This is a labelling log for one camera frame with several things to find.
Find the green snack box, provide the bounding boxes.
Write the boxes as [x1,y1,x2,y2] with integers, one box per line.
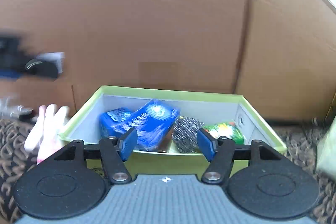
[204,122,244,144]

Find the steel wool scrubber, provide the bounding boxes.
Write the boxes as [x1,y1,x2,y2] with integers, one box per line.
[172,116,205,153]

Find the blue packet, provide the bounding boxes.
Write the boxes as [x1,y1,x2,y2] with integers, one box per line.
[118,100,180,151]

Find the white pink gloves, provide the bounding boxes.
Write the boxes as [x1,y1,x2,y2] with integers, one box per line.
[24,104,70,165]

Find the blue square tin box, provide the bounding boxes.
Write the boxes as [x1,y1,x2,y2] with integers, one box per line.
[98,107,133,139]

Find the white shipping label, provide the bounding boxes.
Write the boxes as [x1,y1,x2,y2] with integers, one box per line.
[37,52,65,74]

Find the light green cardboard box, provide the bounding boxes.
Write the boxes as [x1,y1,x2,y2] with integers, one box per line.
[59,86,287,176]

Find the large brown cardboard box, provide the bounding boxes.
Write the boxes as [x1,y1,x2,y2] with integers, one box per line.
[1,0,335,120]

